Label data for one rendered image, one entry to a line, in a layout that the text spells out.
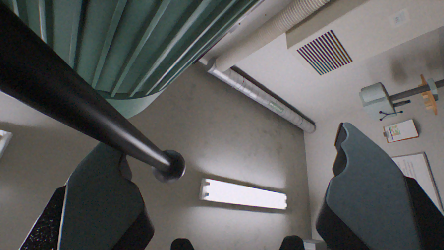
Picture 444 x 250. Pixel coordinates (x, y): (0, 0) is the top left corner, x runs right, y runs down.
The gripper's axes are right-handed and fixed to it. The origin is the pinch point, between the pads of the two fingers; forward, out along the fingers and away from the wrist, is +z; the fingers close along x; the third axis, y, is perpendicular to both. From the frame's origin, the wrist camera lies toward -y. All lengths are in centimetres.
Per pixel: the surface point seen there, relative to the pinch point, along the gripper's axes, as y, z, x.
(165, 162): 4.3, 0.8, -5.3
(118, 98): 0.2, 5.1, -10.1
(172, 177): 7.7, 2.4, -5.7
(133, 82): -1.3, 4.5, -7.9
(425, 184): 153, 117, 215
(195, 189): 124, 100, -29
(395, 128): 120, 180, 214
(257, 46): 19, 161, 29
